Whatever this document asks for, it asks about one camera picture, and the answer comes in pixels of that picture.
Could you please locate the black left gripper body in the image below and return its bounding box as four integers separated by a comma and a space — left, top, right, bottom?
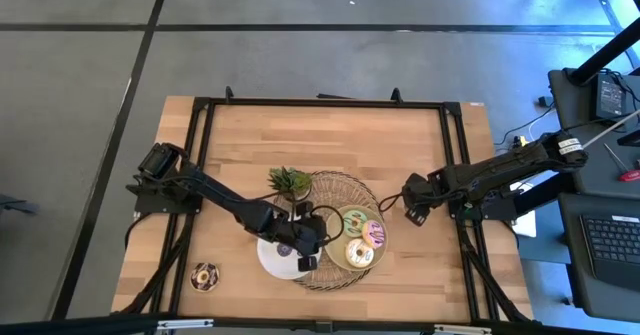
273, 202, 330, 259

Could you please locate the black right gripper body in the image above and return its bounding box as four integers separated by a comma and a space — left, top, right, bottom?
401, 172, 441, 214

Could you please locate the pink frosted donut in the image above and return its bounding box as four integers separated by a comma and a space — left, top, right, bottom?
360, 219, 386, 250

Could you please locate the green frosted donut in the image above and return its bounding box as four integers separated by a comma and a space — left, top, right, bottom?
341, 209, 370, 239

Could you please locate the white frosted donut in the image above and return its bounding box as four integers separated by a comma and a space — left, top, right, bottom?
344, 238, 375, 269

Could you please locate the large chocolate sprinkled donut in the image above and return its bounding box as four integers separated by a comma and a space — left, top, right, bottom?
189, 261, 221, 293

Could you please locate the beige round plate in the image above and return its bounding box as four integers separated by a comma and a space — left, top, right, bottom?
323, 204, 389, 272

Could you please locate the white round plate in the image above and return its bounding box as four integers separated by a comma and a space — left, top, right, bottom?
256, 224, 321, 281

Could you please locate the potted green succulent plant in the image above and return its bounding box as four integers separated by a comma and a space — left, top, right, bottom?
267, 166, 315, 201

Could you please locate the round woven straw placemat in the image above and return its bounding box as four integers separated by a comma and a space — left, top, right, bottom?
279, 170, 386, 292

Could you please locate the white paper sheet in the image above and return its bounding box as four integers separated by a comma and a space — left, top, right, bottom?
512, 180, 539, 239

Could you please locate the black support beam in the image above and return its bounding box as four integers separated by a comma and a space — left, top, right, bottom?
512, 167, 576, 216

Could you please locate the dark grey side desk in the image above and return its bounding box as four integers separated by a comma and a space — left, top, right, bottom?
547, 67, 640, 324

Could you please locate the black keyboard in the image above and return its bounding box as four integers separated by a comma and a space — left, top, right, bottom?
579, 214, 640, 292

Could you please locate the thin white rod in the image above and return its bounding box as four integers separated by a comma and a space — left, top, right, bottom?
582, 108, 640, 149

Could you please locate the black power adapter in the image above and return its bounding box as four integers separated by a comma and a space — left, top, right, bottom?
595, 73, 627, 121

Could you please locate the black round pole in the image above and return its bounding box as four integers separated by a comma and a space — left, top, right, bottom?
568, 17, 640, 87

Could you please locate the black rig crossbar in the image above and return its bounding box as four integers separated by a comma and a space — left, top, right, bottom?
0, 313, 640, 335

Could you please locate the grey chair part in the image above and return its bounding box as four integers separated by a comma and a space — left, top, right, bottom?
0, 193, 40, 216

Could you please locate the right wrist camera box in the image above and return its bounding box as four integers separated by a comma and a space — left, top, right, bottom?
404, 205, 430, 228

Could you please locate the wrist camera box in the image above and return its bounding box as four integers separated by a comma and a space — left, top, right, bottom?
404, 205, 430, 228
296, 255, 320, 273

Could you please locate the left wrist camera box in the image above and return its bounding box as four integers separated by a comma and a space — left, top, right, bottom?
296, 255, 320, 273

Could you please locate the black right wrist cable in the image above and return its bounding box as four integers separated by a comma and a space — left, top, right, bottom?
377, 191, 407, 214

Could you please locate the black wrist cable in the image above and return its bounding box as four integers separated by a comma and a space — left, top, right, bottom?
377, 191, 407, 214
309, 204, 347, 242

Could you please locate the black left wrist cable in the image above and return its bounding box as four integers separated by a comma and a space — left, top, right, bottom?
309, 204, 347, 242

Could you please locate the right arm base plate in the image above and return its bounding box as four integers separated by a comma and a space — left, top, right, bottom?
452, 194, 519, 222

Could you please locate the black aluminium table frame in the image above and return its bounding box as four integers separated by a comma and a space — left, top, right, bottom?
112, 85, 534, 326

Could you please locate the silver bracket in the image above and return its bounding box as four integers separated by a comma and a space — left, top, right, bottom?
433, 324, 494, 335
156, 318, 215, 332

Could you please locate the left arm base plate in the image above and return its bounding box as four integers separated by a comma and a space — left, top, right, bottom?
125, 174, 202, 215

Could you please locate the red handled screwdriver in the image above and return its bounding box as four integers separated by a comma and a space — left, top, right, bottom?
602, 142, 640, 183

